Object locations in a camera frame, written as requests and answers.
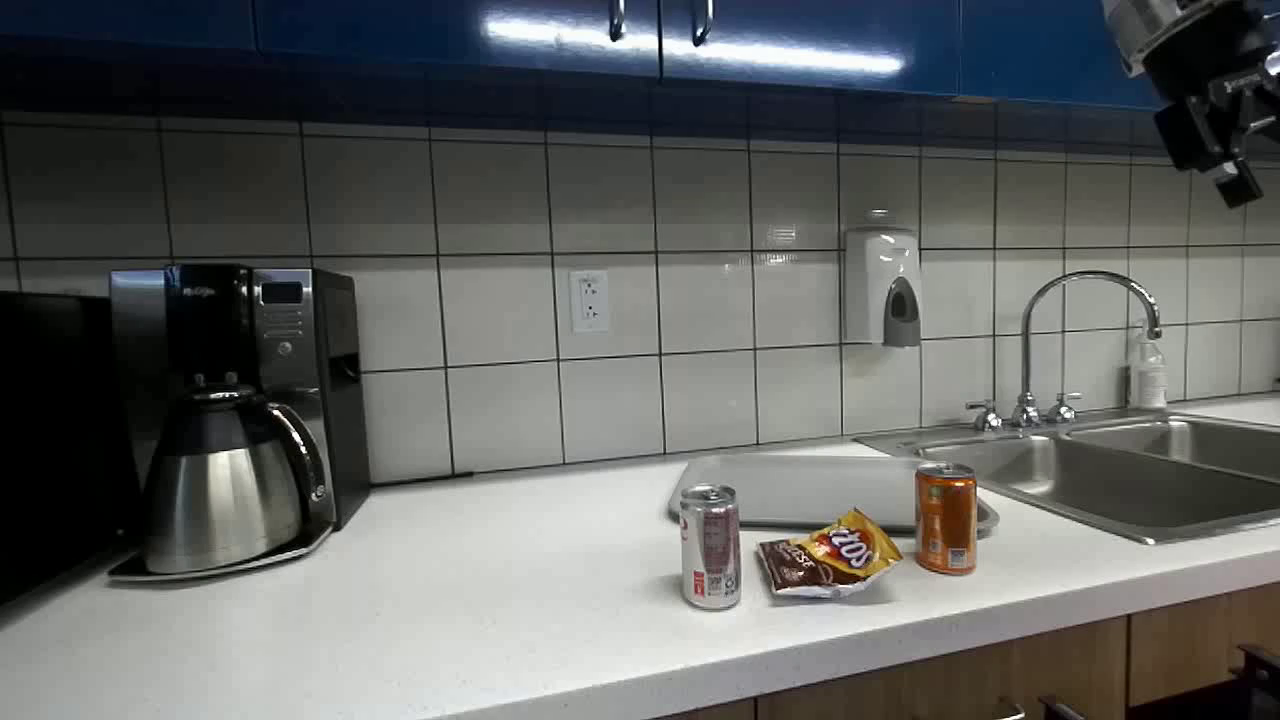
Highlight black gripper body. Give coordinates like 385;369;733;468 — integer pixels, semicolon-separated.
1149;10;1280;177

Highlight orange soda can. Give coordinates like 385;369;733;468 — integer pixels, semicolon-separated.
913;461;978;581

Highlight silver soda can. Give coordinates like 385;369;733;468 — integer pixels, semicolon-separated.
674;478;743;616

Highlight white tray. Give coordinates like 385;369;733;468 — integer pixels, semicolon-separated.
662;445;1005;539

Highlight clear soap bottle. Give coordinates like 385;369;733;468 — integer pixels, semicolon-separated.
1123;331;1172;415

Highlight chrome gooseneck faucet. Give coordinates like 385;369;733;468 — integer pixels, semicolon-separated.
962;267;1169;434

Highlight stainless steel sink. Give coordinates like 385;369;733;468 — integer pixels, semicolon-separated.
865;409;1280;548

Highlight white soap dispenser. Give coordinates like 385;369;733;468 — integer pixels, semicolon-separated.
838;206;929;353

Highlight black box corner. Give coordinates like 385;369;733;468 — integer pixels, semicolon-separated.
1231;639;1280;720

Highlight yellow brown chips bag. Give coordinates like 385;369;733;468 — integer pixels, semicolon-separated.
751;509;907;604

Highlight wooden base cabinets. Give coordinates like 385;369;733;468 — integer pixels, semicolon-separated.
662;581;1280;720

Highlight black steel coffee maker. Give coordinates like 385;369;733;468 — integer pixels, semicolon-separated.
108;260;373;588

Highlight stainless steel carafe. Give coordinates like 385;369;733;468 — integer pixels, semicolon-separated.
138;383;337;581

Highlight black microwave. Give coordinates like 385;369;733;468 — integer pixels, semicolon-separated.
0;287;143;604

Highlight white wall outlet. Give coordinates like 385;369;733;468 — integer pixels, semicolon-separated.
567;267;611;336

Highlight glossy blue wall cabinets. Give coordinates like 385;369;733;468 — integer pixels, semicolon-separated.
0;0;1280;120

